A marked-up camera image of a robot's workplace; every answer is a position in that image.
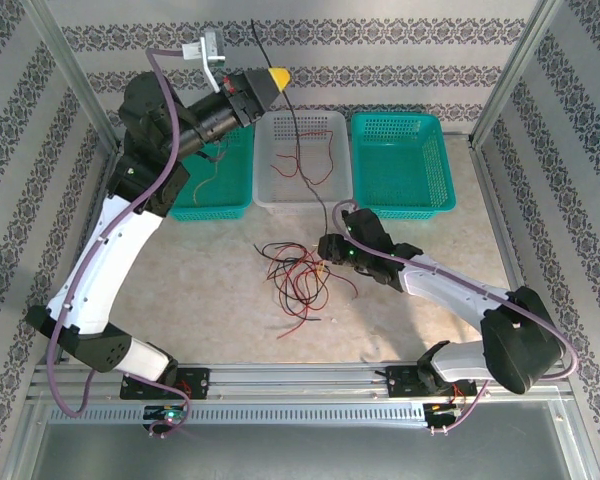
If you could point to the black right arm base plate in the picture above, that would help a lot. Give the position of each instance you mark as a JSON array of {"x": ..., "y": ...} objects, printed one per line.
[{"x": 402, "y": 382}]

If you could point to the aluminium frame post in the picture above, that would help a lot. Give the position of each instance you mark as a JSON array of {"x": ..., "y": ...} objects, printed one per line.
[
  {"x": 517, "y": 70},
  {"x": 72, "y": 70}
]

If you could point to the teal plastic basket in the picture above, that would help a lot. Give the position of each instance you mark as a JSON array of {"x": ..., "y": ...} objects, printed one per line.
[
  {"x": 405, "y": 160},
  {"x": 230, "y": 185}
]

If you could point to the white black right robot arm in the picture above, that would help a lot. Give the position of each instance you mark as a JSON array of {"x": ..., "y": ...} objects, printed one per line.
[{"x": 445, "y": 280}]

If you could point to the white plastic basket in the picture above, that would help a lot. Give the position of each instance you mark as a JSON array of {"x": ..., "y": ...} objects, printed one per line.
[{"x": 275, "y": 140}]

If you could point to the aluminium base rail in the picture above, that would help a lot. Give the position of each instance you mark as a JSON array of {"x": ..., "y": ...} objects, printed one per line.
[{"x": 300, "y": 380}]

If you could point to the aluminium side rail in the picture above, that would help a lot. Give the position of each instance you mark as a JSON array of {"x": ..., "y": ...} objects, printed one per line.
[
  {"x": 91, "y": 225},
  {"x": 500, "y": 200}
]

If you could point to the grey metal panel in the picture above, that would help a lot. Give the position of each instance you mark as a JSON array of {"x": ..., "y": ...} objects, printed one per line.
[{"x": 300, "y": 450}]

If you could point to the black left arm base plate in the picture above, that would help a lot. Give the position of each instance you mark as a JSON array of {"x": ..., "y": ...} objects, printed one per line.
[{"x": 200, "y": 382}]

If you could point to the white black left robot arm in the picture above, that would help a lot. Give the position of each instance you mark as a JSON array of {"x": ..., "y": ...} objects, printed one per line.
[{"x": 105, "y": 265}]

